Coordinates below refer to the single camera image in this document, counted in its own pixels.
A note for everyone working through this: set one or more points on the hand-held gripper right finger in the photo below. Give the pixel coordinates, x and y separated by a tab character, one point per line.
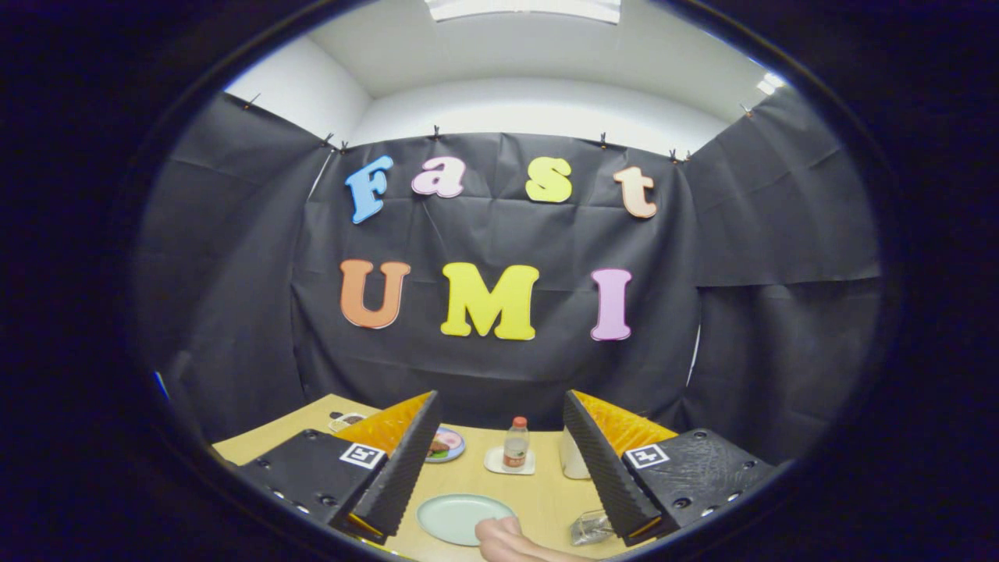
601	468

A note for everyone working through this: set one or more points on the large ceiling light panel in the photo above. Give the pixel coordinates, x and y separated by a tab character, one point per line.
523	8

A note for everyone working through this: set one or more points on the white toaster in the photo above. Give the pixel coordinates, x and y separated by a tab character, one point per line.
574	460

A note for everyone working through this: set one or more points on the white square coaster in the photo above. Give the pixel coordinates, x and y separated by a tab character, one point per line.
493	462

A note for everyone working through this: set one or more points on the small white sauce dish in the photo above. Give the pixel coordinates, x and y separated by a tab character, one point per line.
343	421

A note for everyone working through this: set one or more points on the light green plate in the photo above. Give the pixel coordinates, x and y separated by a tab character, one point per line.
456	519

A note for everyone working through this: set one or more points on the small ceiling light panel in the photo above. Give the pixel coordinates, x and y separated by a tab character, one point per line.
770	83

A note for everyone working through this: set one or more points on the clear water bottle red cap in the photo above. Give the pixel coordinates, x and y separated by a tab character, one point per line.
515	449

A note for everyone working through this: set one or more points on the blue plate with food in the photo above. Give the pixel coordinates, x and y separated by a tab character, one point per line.
454	446

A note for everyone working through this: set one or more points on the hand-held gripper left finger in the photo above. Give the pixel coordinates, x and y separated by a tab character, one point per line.
406	472

